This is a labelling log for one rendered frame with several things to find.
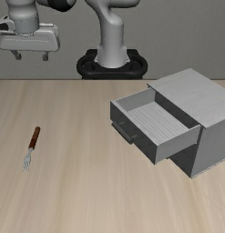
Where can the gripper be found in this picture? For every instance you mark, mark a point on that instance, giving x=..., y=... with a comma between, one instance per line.
x=28, y=39

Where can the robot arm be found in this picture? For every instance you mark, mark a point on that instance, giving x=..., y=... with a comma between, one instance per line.
x=111, y=36

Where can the grey cabinet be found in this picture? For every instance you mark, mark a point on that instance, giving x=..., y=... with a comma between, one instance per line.
x=202, y=121

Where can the grey open drawer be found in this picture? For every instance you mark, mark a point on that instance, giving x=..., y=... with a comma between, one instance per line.
x=153, y=127

